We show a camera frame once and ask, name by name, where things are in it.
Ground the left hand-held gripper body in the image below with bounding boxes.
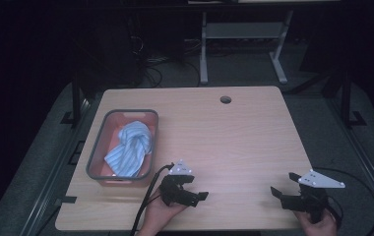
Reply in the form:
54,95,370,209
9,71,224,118
157,159,200,208

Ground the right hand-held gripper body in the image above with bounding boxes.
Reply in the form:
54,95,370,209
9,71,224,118
280,169,346,224

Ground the person's left hand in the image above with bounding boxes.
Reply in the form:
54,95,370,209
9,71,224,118
137,190,189,236

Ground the person's right hand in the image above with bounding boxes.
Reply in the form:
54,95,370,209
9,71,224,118
292,208,339,236

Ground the blue striped cloth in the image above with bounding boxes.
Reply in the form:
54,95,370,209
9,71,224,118
103,120,154,178

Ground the pink bin with grey rim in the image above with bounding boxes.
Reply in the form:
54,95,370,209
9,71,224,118
85,108,159,188

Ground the black metal stand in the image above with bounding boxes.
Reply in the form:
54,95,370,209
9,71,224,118
59,73,85,126
338,63,368,130

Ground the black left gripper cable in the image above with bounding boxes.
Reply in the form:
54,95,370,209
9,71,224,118
129,162,175,236

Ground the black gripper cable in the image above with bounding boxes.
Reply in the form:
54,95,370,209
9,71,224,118
312,166,374,236
129,162,175,236

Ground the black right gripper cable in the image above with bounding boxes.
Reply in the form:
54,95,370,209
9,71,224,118
312,166,374,236

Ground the aluminium frame rail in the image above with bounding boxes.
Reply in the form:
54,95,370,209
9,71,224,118
19,97,93,236
328,97,374,219

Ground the black table edge bracket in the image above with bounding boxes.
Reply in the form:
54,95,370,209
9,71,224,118
54,195,78,205

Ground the bundle of floor cables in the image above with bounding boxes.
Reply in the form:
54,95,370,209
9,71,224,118
132,35,203,89

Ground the white metal desk frame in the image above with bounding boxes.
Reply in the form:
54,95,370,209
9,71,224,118
199,9,295,86

